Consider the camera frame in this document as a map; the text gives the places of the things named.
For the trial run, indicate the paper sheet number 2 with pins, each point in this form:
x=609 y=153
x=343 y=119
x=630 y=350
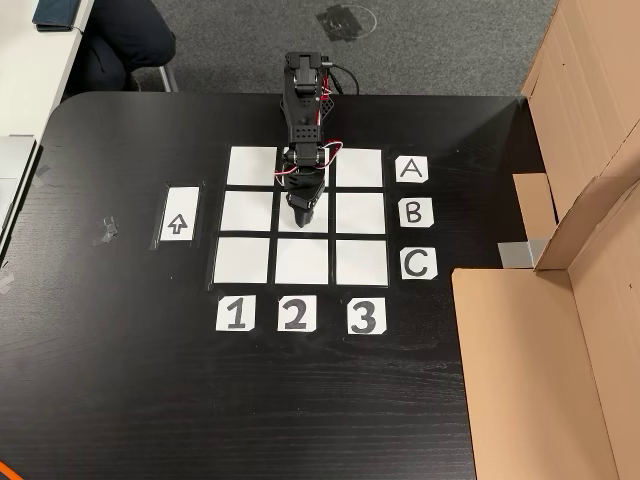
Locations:
x=282 y=302

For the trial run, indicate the paper sheet letter A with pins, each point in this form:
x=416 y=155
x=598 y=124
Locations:
x=402 y=177

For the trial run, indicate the paper sheet number 3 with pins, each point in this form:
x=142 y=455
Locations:
x=352 y=305

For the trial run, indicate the paper sheet letter B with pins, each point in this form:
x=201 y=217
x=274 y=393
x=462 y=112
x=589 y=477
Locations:
x=425 y=220

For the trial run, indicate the white paper arrow sheet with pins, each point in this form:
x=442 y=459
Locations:
x=179 y=200

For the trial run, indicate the paper sheet number 1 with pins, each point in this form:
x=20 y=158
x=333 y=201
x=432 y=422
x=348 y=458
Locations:
x=222 y=320

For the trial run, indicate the paper sheet letter C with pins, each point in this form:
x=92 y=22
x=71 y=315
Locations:
x=430 y=274

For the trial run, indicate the black floor tape patch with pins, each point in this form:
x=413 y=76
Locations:
x=340 y=22

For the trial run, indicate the metal chair leg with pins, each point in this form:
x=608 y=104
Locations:
x=169 y=80

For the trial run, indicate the grey tape scrap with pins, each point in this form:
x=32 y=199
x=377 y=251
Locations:
x=44 y=174
x=6 y=282
x=106 y=235

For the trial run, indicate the person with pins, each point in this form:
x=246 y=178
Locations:
x=130 y=35

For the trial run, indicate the brown cardboard panel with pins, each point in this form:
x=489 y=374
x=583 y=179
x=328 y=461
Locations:
x=590 y=75
x=510 y=375

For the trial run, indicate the white desk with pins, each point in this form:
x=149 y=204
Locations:
x=30 y=75

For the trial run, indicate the dark blue notebook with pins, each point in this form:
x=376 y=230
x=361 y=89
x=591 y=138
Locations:
x=55 y=12

